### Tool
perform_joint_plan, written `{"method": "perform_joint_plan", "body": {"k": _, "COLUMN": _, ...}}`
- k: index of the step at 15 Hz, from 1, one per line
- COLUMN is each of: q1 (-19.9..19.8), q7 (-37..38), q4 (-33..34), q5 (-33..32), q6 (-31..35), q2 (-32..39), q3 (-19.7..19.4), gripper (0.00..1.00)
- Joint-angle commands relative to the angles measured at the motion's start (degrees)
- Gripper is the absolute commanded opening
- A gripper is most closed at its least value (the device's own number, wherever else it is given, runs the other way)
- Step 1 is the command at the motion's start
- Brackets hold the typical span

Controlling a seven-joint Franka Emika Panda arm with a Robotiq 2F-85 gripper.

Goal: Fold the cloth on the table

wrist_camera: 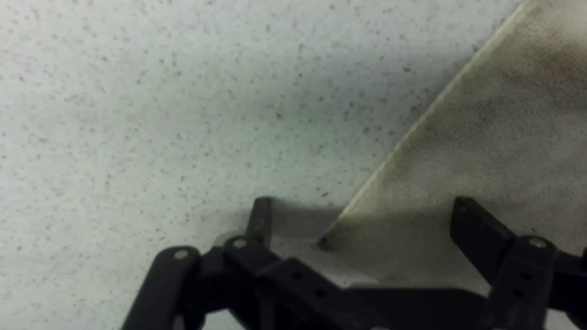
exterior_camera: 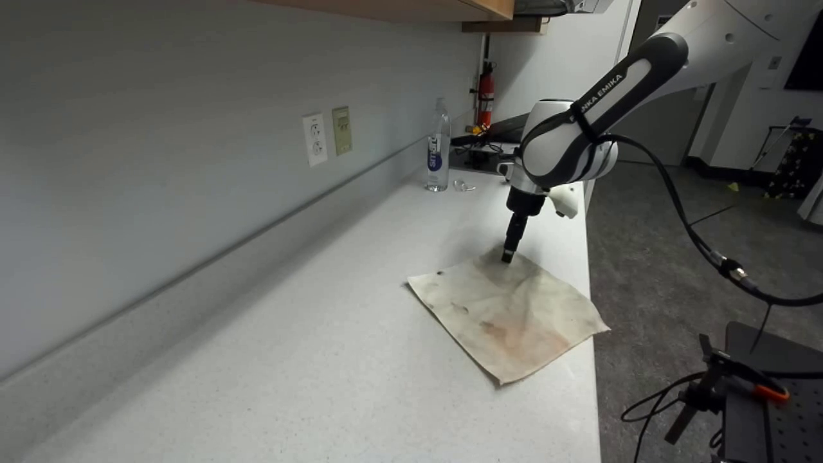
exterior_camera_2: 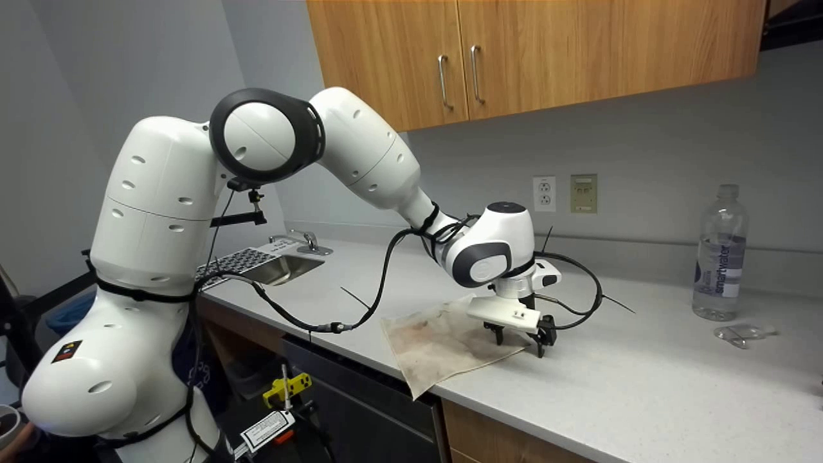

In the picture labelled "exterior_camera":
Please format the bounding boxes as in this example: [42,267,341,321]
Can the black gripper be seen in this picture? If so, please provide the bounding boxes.
[499,186,552,264]

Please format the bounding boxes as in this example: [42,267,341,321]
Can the stained beige cloth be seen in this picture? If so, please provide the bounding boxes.
[405,249,613,390]

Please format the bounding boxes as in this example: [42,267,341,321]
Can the black device on counter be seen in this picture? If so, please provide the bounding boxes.
[447,118,527,175]

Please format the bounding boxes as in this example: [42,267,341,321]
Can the clear plastic water bottle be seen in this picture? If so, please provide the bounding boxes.
[422,96,455,196]

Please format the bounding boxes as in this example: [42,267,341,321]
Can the red fire extinguisher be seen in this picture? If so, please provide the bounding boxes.
[471,33,501,136]

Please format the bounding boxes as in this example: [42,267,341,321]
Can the white equipment rack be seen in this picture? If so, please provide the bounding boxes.
[751,116,823,226]

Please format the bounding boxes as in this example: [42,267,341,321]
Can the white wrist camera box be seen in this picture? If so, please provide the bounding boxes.
[548,186,584,218]

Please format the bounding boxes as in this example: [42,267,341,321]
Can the long black robot cable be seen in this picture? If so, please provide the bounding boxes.
[600,130,823,310]

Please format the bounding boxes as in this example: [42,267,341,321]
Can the yellow-green wall plate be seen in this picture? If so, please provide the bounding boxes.
[329,103,356,160]

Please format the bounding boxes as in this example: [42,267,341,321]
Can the white wall power outlet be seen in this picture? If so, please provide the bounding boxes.
[302,111,333,170]

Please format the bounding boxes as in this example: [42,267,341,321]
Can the orange-handled black clamp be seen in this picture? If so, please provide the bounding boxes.
[662,331,797,448]

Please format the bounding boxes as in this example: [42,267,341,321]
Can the dark wall screen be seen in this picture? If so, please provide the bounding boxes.
[782,8,823,92]

